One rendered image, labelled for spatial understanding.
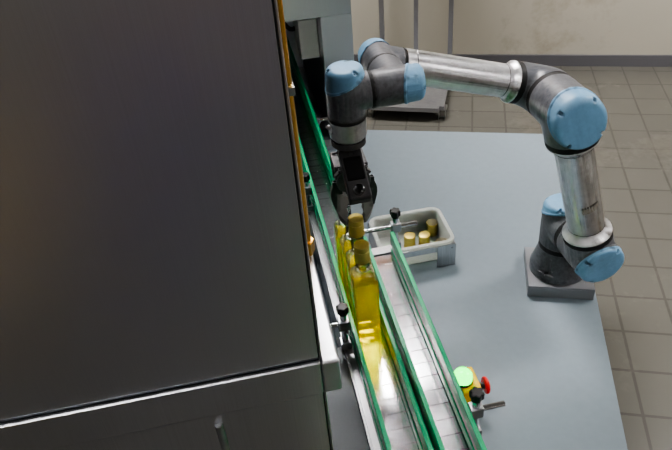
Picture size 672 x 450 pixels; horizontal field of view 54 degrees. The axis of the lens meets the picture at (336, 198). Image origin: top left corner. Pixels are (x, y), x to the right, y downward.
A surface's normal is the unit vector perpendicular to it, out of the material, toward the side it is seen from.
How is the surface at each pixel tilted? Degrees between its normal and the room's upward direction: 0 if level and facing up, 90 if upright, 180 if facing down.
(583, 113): 81
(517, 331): 0
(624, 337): 0
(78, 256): 90
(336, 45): 90
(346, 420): 0
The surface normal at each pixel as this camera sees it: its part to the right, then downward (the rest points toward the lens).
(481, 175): -0.07, -0.81
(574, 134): 0.15, 0.43
